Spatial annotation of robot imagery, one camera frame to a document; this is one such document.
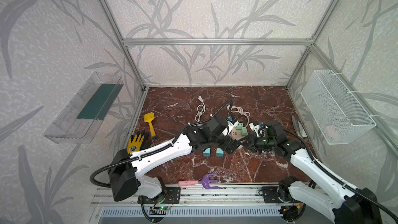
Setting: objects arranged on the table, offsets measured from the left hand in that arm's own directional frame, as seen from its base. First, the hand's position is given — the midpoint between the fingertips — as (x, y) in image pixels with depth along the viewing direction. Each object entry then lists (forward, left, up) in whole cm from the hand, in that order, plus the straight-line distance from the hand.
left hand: (234, 135), depth 73 cm
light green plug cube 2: (+9, -8, -14) cm, 18 cm away
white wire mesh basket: (+2, -42, +14) cm, 44 cm away
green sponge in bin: (+6, +58, +15) cm, 61 cm away
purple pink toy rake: (-16, +14, -18) cm, 28 cm away
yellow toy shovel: (+21, +52, -19) cm, 59 cm away
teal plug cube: (-2, +13, -19) cm, 23 cm away
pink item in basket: (+2, -47, +1) cm, 47 cm away
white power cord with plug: (+30, +18, -22) cm, 41 cm away
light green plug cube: (+13, -6, -14) cm, 20 cm away
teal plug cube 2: (-13, +8, +15) cm, 22 cm away
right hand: (0, -3, -4) cm, 5 cm away
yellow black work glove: (+4, +56, -19) cm, 59 cm away
